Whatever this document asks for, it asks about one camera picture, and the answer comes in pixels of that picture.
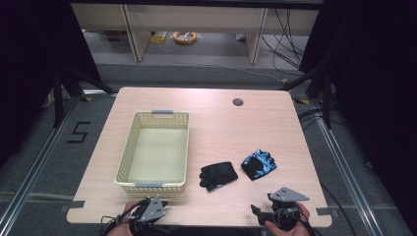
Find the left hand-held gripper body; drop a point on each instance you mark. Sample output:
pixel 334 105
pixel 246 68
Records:
pixel 152 209

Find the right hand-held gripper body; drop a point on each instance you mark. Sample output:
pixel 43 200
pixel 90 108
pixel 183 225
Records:
pixel 285 205

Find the blue camouflage black glove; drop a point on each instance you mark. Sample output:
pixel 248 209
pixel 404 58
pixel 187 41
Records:
pixel 257 165

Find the cream perforated plastic basket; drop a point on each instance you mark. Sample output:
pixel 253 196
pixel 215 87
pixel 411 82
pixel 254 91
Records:
pixel 157 154

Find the person's right hand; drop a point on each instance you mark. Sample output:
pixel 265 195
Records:
pixel 303 213

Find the person's left hand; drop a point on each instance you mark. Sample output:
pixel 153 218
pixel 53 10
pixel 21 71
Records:
pixel 128 209

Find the grey tape strip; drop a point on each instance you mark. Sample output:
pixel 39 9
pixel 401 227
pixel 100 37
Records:
pixel 73 205
pixel 326 211

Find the yellow black hazard tape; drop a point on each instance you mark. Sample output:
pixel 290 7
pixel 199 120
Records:
pixel 86 99
pixel 301 101

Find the grey table grommet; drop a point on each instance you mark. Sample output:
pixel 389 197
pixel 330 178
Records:
pixel 238 102

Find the black metal stand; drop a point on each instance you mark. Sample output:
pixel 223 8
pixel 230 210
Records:
pixel 59 98
pixel 324 95

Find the black curtain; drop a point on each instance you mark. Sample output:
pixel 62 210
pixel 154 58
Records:
pixel 377 82
pixel 29 65

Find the yellow packet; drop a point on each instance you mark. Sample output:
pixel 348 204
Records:
pixel 159 37

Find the beige wooden desk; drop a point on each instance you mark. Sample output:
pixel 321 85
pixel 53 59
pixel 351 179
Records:
pixel 196 19

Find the aluminium floor rail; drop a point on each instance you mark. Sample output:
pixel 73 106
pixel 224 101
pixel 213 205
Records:
pixel 347 170
pixel 36 164

